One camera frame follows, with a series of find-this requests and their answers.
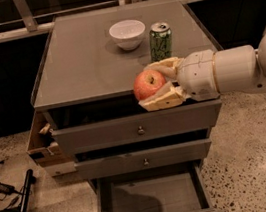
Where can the red apple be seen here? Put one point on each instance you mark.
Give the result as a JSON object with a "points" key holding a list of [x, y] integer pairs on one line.
{"points": [[147, 83]]}

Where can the grey top drawer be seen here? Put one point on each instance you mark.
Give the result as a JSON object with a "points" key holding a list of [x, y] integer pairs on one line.
{"points": [[140, 127]]}

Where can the open cardboard box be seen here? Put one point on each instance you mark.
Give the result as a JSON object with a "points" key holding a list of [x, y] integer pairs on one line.
{"points": [[45, 151]]}

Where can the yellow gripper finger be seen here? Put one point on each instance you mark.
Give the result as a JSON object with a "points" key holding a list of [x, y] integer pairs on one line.
{"points": [[167, 67], [168, 96]]}

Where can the grey drawer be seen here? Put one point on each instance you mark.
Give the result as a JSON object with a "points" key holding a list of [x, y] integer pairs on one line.
{"points": [[143, 159], [175, 188], [140, 127]]}

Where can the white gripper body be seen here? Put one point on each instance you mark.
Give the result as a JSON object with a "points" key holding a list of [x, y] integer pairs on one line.
{"points": [[198, 75]]}

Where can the white ceramic bowl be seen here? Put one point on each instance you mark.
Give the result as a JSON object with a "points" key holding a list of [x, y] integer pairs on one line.
{"points": [[127, 34]]}

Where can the grey middle drawer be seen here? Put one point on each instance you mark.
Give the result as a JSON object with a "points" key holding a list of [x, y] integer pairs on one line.
{"points": [[143, 159]]}

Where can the green soda can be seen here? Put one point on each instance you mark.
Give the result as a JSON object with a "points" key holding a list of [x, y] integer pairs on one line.
{"points": [[160, 41]]}

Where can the grey drawer cabinet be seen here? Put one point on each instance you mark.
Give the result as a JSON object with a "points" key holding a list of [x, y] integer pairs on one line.
{"points": [[86, 78]]}

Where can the grey bottom drawer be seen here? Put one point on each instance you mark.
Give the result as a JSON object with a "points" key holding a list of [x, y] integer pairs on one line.
{"points": [[175, 188]]}

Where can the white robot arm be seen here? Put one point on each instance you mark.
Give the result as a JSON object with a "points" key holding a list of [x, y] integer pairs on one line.
{"points": [[240, 69]]}

